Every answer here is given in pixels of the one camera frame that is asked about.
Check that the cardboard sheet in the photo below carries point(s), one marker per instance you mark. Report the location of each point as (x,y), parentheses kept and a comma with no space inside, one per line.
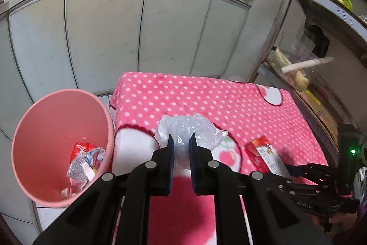
(321,113)

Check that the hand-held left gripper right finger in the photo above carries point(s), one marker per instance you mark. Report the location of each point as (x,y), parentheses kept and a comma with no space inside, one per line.
(192,164)

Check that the white kitchen cabinet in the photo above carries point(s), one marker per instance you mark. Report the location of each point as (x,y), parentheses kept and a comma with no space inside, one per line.
(109,32)

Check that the yellow food piece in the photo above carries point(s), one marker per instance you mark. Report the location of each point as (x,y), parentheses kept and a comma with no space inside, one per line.
(302,81)

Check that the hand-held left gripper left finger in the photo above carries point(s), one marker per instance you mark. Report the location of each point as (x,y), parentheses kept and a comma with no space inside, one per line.
(170,164)

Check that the clear plastic container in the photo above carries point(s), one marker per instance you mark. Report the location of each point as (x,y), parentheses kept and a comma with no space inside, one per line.
(298,49)

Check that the red snack wrapper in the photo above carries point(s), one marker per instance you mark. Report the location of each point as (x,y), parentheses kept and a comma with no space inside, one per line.
(78,150)

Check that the foil wrapper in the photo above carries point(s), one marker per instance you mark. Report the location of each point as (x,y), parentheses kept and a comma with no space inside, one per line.
(96,156)

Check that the pink polka dot blanket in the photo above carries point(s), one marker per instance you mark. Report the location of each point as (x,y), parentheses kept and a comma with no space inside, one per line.
(200,95)

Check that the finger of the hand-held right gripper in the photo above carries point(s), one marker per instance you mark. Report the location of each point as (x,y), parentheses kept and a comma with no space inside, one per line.
(312,171)
(304,190)

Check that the silver scouring pad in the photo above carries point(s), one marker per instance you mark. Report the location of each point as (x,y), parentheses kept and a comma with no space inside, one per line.
(77,169)

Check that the small red box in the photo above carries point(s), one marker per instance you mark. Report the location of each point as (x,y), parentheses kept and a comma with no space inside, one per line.
(261,150)

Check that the pale vegetable piece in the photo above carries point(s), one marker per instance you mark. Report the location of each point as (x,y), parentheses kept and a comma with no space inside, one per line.
(282,58)

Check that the white rolling pin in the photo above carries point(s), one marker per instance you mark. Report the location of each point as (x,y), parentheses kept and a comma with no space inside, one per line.
(306,64)

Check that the person's right hand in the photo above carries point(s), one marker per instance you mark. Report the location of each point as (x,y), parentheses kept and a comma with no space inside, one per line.
(338,222)

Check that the pink plastic bin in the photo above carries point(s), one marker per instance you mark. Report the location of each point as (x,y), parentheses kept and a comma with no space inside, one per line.
(43,133)

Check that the white plastic bag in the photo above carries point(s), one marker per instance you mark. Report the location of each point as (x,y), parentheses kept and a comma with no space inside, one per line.
(183,127)

